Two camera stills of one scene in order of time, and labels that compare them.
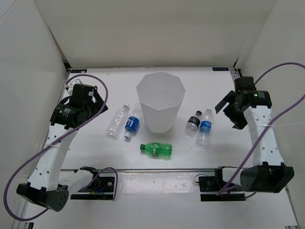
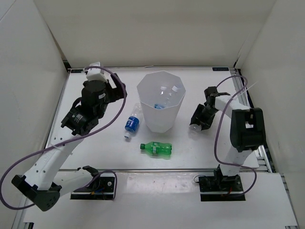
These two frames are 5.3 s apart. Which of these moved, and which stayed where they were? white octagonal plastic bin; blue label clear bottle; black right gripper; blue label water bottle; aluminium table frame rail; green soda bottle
Moved: blue label clear bottle; black right gripper
Stayed: blue label water bottle; green soda bottle; white octagonal plastic bin; aluminium table frame rail
